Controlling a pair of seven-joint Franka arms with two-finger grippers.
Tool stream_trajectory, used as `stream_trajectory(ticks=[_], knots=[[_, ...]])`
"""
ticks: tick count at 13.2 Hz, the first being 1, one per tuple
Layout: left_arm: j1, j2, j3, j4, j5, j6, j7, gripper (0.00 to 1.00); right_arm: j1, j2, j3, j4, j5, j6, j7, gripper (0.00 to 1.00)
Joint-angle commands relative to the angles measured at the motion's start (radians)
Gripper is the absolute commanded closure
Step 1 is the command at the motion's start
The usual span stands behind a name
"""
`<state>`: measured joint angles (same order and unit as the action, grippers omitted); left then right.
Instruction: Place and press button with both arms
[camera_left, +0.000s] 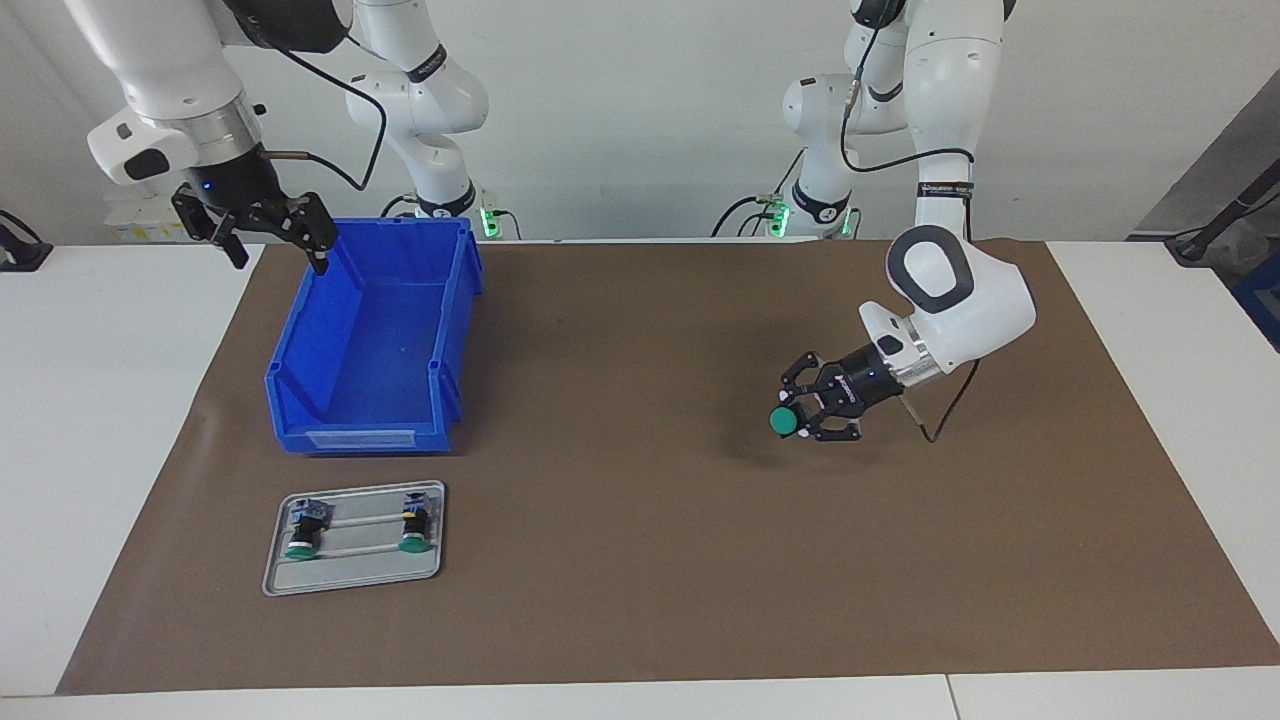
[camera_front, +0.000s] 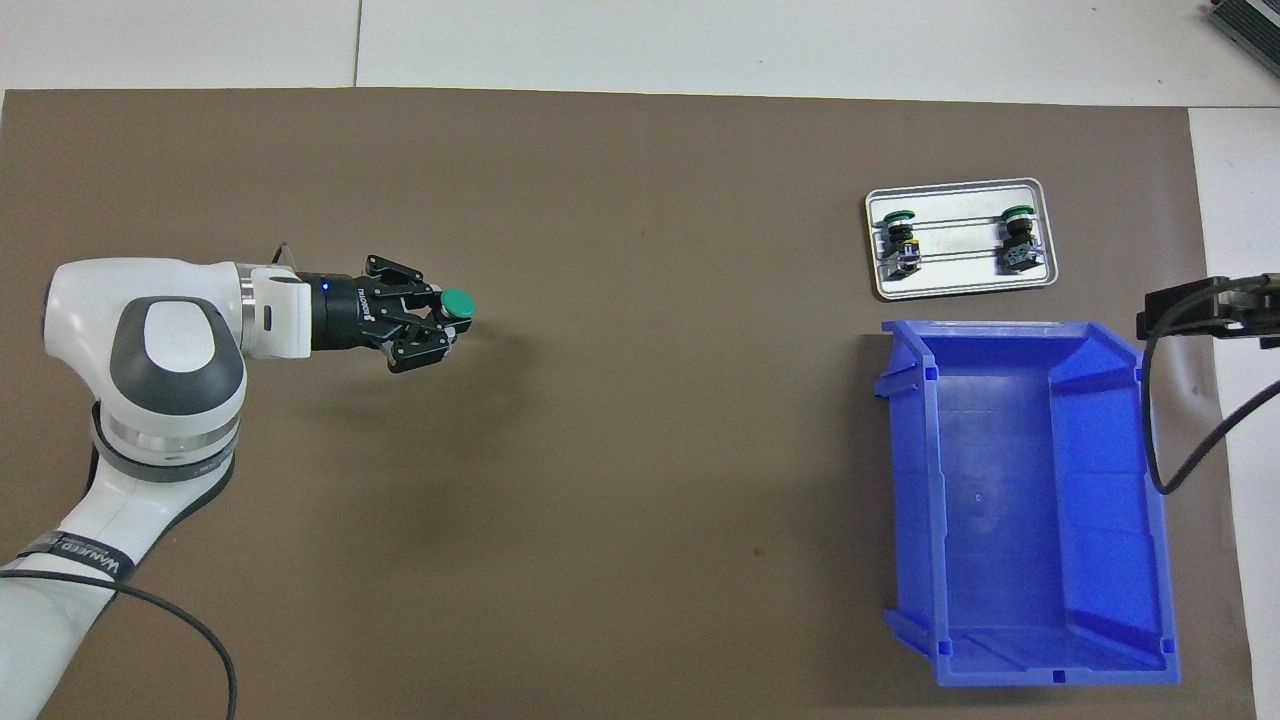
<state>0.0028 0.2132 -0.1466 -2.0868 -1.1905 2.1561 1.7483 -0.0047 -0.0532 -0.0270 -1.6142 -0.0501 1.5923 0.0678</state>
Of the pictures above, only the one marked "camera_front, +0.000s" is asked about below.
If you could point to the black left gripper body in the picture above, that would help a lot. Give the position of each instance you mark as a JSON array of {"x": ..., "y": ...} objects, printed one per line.
[{"x": 345, "y": 312}]

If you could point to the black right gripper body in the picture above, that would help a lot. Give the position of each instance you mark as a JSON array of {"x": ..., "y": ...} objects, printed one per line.
[{"x": 1265, "y": 320}]

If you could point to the green push button switch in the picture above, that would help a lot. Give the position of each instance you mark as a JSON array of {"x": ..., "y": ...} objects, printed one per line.
[
  {"x": 900, "y": 245},
  {"x": 458, "y": 303},
  {"x": 1018, "y": 245}
]

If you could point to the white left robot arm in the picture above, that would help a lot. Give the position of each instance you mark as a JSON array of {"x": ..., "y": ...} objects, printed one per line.
[{"x": 150, "y": 380}]

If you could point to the brown table mat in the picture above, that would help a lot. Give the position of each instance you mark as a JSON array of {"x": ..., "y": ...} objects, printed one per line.
[{"x": 600, "y": 480}]

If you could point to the grey metal tray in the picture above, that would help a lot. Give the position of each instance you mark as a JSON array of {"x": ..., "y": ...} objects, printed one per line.
[{"x": 960, "y": 250}]

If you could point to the blue plastic storage bin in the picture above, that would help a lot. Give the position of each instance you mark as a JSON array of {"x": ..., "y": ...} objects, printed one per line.
[{"x": 1000, "y": 500}]

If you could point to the dark grey device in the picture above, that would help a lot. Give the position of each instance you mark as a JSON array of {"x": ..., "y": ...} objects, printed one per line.
[{"x": 1250, "y": 25}]

